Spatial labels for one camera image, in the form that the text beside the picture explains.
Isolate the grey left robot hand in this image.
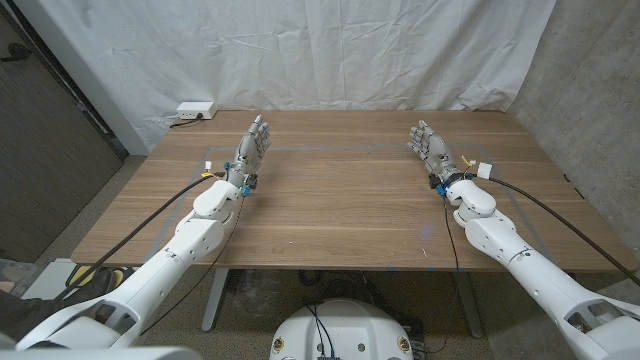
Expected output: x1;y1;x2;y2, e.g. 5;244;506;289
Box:
225;114;273;189

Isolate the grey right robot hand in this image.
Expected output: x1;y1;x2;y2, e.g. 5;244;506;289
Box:
406;119;464;187

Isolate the white robot shoulder housing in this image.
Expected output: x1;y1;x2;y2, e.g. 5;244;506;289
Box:
0;346;204;360

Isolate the white power strip box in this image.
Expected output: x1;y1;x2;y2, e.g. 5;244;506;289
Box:
176;101;218;121

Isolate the white cloth backdrop sheet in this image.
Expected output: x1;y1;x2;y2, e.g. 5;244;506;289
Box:
12;0;558;156

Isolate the grey metal table leg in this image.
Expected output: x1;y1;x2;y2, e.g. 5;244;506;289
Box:
452;271;485;340
200;268;230;333

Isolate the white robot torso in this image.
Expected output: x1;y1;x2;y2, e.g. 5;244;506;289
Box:
268;298;415;360

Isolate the black shoe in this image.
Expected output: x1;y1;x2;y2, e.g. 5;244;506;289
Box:
54;268;119;304

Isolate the dark wooden door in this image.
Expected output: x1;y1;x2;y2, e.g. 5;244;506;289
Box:
0;9;126;264

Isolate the yellow foot pedal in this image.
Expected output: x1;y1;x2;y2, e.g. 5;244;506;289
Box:
67;264;126;291

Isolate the white flat floor panel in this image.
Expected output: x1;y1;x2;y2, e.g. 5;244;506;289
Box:
22;258;76;301

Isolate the clear plastic bin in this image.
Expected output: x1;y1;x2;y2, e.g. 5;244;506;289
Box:
0;258;39;296

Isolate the dark trouser leg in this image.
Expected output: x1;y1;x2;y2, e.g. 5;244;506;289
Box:
0;288;69;341

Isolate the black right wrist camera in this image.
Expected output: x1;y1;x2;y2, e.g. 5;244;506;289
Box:
428;173;448;197

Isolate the black power strip cable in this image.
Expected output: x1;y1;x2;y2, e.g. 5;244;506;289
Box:
168;115;204;130

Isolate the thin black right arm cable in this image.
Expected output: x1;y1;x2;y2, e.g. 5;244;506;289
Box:
442;194;461;274

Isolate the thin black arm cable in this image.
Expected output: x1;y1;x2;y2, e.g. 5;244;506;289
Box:
442;194;461;274
139;193;246;335

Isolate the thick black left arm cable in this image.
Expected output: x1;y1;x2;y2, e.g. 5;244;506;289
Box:
53;172;227;301

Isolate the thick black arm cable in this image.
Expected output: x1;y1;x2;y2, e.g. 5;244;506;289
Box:
53;172;227;301
488;175;640;287

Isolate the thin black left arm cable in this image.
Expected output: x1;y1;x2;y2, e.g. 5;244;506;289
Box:
139;193;246;335

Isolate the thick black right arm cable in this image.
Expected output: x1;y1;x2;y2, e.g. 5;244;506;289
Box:
488;175;640;287

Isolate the black cable bundle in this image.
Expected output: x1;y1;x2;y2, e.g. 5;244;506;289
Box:
299;269;381;301

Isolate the thin blue torso cable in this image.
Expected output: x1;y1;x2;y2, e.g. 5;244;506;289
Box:
314;309;336;359

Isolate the black door handle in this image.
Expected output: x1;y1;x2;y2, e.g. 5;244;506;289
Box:
0;42;32;64

